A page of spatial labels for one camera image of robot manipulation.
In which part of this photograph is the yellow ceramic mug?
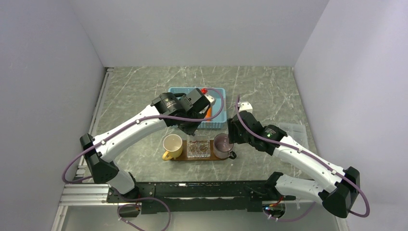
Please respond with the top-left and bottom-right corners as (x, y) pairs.
(162, 134), (183, 161)

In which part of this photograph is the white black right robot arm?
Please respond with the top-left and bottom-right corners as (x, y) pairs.
(227, 111), (360, 218)

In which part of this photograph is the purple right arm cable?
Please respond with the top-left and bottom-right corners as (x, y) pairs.
(235, 94), (371, 223)

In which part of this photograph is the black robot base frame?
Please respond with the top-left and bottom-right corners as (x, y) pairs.
(107, 180), (295, 215)

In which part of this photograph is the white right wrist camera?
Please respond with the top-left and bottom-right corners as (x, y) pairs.
(237, 102), (253, 113)

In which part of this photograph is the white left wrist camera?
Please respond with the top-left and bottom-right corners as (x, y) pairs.
(201, 88), (216, 107)

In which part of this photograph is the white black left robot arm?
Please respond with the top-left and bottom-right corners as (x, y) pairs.
(80, 88), (216, 202)

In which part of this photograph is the brown oval wooden tray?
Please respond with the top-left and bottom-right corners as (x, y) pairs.
(171, 140), (227, 161)

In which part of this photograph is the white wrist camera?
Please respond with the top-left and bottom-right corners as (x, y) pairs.
(237, 102), (253, 113)
(201, 88), (216, 107)

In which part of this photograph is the mauve ceramic mug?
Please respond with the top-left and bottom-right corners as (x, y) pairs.
(213, 133), (237, 159)

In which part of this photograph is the light blue plastic basket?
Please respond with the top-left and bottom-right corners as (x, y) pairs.
(167, 87), (227, 130)

